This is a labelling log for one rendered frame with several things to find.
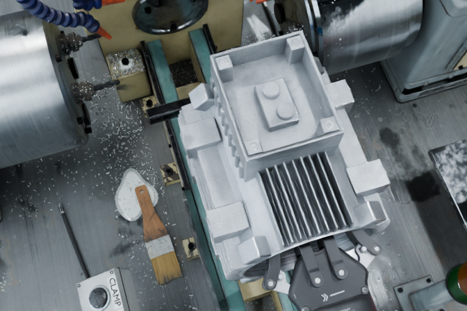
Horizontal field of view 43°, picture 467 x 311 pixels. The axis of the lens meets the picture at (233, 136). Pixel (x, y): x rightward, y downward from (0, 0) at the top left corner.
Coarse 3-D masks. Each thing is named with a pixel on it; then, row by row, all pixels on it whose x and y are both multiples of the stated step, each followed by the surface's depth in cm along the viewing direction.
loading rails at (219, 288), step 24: (144, 48) 118; (192, 48) 122; (216, 48) 120; (168, 72) 118; (168, 96) 116; (168, 120) 113; (168, 144) 112; (168, 168) 119; (192, 192) 108; (192, 216) 105; (192, 240) 115; (216, 264) 103; (216, 288) 101; (240, 288) 109
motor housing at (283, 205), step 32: (352, 128) 65; (192, 160) 67; (224, 160) 63; (320, 160) 59; (352, 160) 64; (224, 192) 62; (256, 192) 60; (288, 192) 59; (320, 192) 59; (352, 192) 62; (256, 224) 60; (288, 224) 58; (320, 224) 58; (352, 224) 58; (384, 224) 64; (224, 256) 62; (288, 256) 72
